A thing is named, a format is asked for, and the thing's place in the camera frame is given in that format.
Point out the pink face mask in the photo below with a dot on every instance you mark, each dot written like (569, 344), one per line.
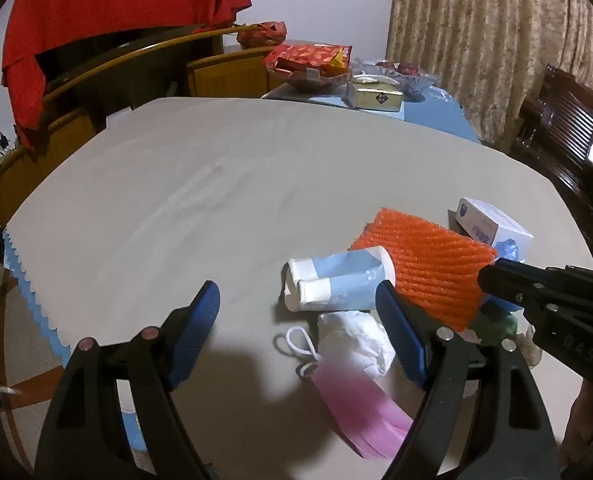
(365, 415)

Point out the blue plastic bag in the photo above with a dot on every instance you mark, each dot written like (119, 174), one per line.
(506, 249)

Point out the green rubber glove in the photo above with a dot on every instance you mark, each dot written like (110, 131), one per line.
(493, 327)

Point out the white tissue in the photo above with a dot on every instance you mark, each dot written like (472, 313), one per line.
(355, 339)

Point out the white cardboard box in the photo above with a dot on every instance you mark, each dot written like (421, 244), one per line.
(488, 224)

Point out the wooden chair backrest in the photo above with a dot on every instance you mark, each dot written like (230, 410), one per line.
(100, 75)

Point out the blue side table cloth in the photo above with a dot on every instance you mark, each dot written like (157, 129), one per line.
(437, 110)

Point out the blue paper cup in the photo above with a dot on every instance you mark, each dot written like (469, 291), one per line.
(373, 266)
(319, 284)

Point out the red apples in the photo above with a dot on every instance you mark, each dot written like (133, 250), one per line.
(401, 67)

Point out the beige felt table mat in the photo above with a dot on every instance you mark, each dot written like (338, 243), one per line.
(184, 191)

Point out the dark wooden armchair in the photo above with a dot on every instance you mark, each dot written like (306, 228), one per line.
(556, 140)

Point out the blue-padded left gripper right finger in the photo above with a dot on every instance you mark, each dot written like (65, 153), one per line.
(510, 436)

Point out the red cloth drape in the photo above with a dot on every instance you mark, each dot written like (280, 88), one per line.
(36, 26)

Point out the red snack bag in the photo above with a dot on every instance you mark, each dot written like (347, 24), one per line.
(329, 59)

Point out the wooden side cabinet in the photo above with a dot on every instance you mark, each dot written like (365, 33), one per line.
(242, 74)

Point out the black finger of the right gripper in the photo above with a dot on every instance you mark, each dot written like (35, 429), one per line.
(558, 303)

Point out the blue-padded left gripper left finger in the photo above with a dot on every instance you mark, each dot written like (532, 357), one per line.
(84, 436)

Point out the gold tissue box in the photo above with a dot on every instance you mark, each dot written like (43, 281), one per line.
(374, 96)

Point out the orange foam net sleeve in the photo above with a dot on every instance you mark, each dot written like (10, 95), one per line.
(435, 268)

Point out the glass fruit bowl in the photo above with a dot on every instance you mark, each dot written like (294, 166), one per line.
(413, 87)

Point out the patterned beige curtain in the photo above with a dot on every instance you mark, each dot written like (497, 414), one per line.
(492, 54)

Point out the blue scalloped table cloth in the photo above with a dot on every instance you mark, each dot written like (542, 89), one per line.
(14, 264)

